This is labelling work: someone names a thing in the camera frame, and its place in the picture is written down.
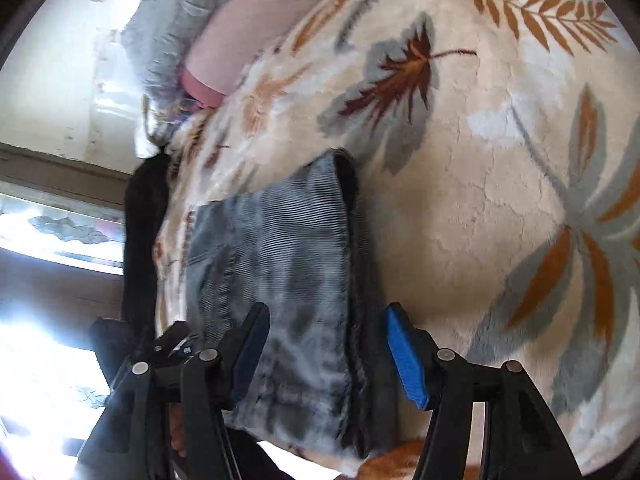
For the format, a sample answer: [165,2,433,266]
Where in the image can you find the black garment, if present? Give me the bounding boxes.
[122,152,173,341]

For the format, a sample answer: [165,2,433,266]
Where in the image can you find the blue denim pants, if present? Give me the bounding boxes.
[187,147,401,461]

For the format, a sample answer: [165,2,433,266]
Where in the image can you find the pink bolster pillow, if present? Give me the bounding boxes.
[177,0,381,111]

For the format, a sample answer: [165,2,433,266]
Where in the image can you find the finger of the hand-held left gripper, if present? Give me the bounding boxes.
[151,320,199,361]

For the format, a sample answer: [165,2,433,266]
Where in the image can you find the cream leaf-print blanket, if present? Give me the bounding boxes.
[135,0,640,480]

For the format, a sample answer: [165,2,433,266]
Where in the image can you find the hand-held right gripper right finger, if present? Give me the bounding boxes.
[384,302,583,480]

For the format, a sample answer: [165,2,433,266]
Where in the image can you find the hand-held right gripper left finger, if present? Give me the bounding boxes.
[75,301,273,480]

